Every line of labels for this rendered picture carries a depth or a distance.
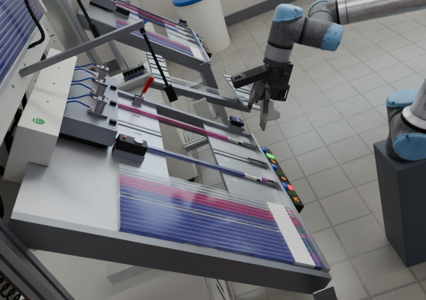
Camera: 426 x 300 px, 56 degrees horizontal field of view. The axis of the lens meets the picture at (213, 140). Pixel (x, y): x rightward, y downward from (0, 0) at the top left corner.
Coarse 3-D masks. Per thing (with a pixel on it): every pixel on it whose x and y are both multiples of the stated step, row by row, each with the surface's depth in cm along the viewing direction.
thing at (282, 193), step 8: (248, 136) 152; (256, 144) 145; (256, 152) 143; (264, 160) 136; (264, 168) 135; (272, 168) 132; (272, 176) 129; (280, 184) 125; (280, 192) 123; (288, 200) 118; (296, 216) 113; (304, 224) 110; (304, 232) 108; (312, 240) 104; (312, 248) 103; (320, 256) 100
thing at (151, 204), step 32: (128, 192) 89; (160, 192) 95; (192, 192) 101; (224, 192) 108; (128, 224) 80; (160, 224) 85; (192, 224) 90; (224, 224) 95; (256, 224) 101; (288, 224) 108; (256, 256) 91; (288, 256) 96
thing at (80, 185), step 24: (120, 96) 133; (120, 120) 119; (144, 120) 126; (72, 144) 98; (48, 168) 86; (72, 168) 90; (96, 168) 94; (144, 168) 103; (24, 192) 77; (48, 192) 80; (72, 192) 83; (96, 192) 86; (48, 216) 74; (72, 216) 77; (96, 216) 80; (168, 240) 83
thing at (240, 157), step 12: (216, 132) 144; (228, 132) 149; (216, 144) 135; (228, 144) 139; (216, 156) 127; (228, 156) 130; (240, 156) 135; (252, 156) 139; (240, 168) 127; (252, 168) 131; (228, 180) 117; (240, 180) 120; (252, 180) 123; (240, 192) 114; (252, 192) 117; (264, 192) 120; (276, 192) 124
